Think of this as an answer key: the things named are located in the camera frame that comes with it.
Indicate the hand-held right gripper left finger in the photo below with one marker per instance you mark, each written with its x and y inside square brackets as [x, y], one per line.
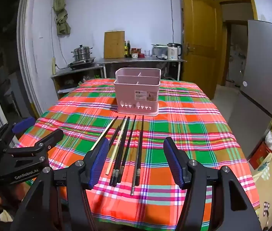
[100, 161]

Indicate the gas stove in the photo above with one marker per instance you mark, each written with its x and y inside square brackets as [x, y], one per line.
[82, 64]

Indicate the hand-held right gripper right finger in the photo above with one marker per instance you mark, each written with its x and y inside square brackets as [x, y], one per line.
[174, 163]

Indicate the printed beige blanket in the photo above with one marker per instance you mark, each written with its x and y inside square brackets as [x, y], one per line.
[270, 187]

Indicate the grey kitchen container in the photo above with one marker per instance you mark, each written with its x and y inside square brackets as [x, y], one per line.
[158, 50]

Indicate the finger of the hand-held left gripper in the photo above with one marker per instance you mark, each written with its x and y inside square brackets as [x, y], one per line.
[50, 139]
[23, 124]

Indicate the grey refrigerator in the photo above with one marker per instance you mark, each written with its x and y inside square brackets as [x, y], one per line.
[263, 65]

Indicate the wooden door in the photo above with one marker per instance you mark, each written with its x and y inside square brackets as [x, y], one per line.
[198, 43]

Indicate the clear drinking glass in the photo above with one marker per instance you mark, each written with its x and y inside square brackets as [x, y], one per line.
[146, 52]

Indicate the wooden door frame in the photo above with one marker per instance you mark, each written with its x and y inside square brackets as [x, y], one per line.
[239, 1]

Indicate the metal kitchen table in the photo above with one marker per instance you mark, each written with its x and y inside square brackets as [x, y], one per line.
[126, 61]

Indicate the steel steamer pot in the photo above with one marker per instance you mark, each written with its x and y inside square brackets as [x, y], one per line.
[82, 52]

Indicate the dark glass bottle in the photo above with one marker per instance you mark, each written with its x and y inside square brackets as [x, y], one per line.
[125, 49]
[128, 49]

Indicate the red box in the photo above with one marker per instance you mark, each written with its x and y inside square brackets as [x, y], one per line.
[259, 155]

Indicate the pink plastic utensil holder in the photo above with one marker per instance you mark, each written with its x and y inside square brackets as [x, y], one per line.
[128, 93]

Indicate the beige power strip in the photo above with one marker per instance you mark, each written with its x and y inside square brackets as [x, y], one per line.
[53, 65]

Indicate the low metal counter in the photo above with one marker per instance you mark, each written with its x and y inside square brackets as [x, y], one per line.
[61, 74]

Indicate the plaid tablecloth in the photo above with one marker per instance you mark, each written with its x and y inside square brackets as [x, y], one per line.
[174, 115]

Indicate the hanging green cloth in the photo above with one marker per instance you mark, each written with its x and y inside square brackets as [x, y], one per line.
[60, 9]

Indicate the wooden cutting board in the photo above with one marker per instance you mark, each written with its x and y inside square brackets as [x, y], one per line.
[113, 45]

